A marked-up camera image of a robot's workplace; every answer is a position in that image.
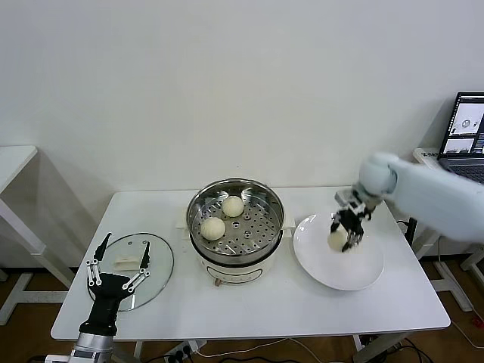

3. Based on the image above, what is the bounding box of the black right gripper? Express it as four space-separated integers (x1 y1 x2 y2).
328 206 367 253

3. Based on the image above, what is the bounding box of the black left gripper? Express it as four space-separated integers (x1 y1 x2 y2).
78 233 151 336

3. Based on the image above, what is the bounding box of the glass lid with cream handle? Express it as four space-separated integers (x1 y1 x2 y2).
88 232 175 311

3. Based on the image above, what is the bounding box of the white steamed baozi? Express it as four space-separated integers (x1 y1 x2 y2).
327 229 351 251
221 195 245 219
200 217 227 241

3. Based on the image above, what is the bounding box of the white round plate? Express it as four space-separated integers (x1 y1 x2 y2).
293 212 386 291

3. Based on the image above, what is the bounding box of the white power strip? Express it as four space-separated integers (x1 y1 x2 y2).
166 340 208 360

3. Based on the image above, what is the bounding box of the white laptop side table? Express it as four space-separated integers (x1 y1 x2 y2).
411 147 484 311

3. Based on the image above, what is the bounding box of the cream electric cooking pot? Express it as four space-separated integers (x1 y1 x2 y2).
175 209 296 287

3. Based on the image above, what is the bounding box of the white empty side table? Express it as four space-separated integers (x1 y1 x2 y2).
0 145 75 326

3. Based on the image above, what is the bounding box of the grey open laptop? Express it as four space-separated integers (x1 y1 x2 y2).
436 92 484 186

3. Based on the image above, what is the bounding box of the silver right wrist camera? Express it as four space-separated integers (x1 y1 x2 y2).
334 190 375 220

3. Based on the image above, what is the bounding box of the laptop charging cable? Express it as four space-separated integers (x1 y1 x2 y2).
396 216 417 247

